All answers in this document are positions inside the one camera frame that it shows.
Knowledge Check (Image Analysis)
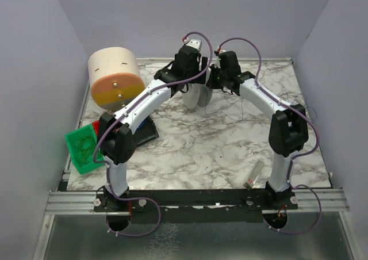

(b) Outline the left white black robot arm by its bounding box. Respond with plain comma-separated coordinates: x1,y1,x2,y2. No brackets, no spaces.
95,39,211,201

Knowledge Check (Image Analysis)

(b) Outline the grey plastic cable spool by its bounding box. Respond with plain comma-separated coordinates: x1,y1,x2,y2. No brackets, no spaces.
182,83,213,110

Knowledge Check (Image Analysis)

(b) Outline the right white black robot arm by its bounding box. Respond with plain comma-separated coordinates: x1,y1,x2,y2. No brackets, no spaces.
207,50,309,192

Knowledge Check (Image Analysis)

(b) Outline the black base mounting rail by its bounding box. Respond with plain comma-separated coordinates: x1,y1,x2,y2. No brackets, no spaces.
94,188,298,224

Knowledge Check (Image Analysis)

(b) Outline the grey metal clip tool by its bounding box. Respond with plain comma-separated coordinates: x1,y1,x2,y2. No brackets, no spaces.
243,160,265,190

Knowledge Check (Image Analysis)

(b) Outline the beige layered cylinder model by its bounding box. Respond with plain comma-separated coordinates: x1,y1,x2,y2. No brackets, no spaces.
87,47,145,111

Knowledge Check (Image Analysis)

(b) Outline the red plastic bin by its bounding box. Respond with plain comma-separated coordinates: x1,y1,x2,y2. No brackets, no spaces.
91,120,99,136

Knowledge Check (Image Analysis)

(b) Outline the aluminium extrusion frame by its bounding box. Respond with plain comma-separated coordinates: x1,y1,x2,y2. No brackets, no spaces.
44,188,350,215

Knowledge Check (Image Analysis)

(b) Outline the green plastic bin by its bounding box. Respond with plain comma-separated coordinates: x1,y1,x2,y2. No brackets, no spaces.
64,124,102,174

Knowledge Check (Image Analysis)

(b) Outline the black plastic bin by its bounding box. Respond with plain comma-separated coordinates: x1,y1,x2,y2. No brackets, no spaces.
133,116,159,147

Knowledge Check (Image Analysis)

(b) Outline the green tangled wire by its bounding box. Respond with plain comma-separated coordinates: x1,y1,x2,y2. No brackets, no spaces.
74,137,97,165

